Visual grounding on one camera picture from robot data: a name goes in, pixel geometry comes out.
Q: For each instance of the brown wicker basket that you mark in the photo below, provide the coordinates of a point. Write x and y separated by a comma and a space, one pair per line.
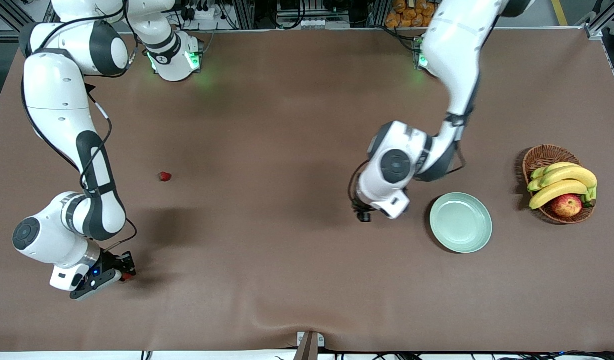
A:
542, 157

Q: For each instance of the white power strip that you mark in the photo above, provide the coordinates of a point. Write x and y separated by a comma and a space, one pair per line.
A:
206, 14

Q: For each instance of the pile of golden bread rolls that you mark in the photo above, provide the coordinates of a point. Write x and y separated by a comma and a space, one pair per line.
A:
402, 20

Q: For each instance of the white terminal block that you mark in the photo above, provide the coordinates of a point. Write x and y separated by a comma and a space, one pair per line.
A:
317, 23

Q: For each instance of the grey metal mounting bracket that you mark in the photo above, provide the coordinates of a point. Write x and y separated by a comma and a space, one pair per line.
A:
321, 341

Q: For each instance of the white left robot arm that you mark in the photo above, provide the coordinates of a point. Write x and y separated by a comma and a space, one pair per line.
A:
457, 60

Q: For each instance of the pale green round plate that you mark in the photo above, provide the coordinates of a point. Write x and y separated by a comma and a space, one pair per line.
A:
461, 222

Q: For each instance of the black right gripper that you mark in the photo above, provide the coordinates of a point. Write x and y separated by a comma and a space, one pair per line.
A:
109, 261

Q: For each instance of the dark camera mast post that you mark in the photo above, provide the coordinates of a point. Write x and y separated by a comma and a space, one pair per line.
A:
306, 350

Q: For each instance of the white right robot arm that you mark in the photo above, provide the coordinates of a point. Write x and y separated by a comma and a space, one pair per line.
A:
56, 100

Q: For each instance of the small green-tinged banana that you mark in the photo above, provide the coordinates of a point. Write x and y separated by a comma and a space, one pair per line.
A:
554, 167

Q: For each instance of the yellow banana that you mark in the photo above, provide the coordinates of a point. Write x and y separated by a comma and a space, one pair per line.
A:
557, 191
572, 175

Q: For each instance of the red strawberry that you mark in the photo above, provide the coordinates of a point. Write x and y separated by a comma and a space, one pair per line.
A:
128, 276
164, 176

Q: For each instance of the red yellow apple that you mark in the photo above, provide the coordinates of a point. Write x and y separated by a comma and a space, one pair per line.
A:
567, 206

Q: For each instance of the brown table mat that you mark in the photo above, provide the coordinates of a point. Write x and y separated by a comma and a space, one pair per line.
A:
236, 250

